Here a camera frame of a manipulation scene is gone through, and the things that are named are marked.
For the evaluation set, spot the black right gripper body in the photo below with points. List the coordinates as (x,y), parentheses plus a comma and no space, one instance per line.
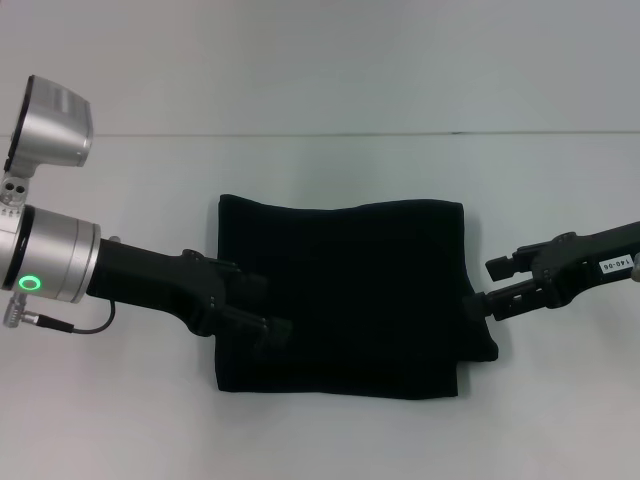
(590,270)

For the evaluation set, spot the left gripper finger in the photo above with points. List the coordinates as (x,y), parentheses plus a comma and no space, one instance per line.
(272,332)
(245,285)

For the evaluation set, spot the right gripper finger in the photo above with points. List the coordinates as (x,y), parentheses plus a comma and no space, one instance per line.
(500,302)
(515,265)

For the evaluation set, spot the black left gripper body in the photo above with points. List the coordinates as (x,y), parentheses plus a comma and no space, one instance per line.
(155,280)

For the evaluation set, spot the black t-shirt with white print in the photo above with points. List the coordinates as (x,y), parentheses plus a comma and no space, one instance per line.
(360,300)

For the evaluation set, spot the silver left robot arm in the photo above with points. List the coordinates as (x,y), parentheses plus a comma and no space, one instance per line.
(50,255)

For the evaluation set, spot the grey plug of right gripper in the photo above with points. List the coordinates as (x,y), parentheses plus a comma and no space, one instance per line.
(636,267)

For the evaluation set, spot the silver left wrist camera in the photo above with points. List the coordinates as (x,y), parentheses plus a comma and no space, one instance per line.
(52,130)

